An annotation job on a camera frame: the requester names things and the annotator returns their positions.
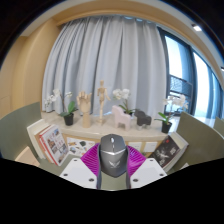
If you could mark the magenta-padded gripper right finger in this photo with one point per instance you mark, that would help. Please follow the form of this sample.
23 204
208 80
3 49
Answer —
148 171

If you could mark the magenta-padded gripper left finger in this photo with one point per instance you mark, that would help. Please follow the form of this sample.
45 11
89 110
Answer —
78 171

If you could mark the grey computer mouse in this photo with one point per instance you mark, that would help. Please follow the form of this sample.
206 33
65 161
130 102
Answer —
113 156

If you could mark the white sticker sheet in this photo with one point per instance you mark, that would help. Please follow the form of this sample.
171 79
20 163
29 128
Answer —
78 146

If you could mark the black-covered book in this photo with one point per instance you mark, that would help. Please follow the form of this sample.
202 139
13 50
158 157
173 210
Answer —
165 151

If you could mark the red-spined picture book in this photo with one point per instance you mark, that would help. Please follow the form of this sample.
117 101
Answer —
55 145

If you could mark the white book behind black book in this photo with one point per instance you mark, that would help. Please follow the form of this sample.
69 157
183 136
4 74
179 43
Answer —
181 141

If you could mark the white orchid in black pot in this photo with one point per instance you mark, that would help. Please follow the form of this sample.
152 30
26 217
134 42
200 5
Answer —
121 95
68 119
166 126

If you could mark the brown-spined book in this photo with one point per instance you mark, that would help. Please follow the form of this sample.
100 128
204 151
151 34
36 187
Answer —
40 140

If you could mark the black wooden horse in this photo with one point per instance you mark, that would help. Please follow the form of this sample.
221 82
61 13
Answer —
142 119

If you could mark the pink wooden horse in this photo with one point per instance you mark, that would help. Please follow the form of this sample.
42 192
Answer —
120 118

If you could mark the grey-green desk partition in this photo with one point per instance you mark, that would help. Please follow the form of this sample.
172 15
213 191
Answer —
16 130
203 140

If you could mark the wooden hand model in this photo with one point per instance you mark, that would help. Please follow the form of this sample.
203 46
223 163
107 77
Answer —
85 106

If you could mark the wooden mannequin figure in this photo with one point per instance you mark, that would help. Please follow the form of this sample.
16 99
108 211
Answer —
102 100

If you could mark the dark-framed window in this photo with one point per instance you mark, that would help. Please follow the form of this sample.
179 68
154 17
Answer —
196 76

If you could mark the grey curtain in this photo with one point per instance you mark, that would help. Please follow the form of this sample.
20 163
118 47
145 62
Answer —
106 53

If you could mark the ceiling light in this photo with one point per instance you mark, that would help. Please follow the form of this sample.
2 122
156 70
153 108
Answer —
196 27

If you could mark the white wall outlet plate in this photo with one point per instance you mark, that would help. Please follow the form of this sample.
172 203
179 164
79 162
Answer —
135 146
150 146

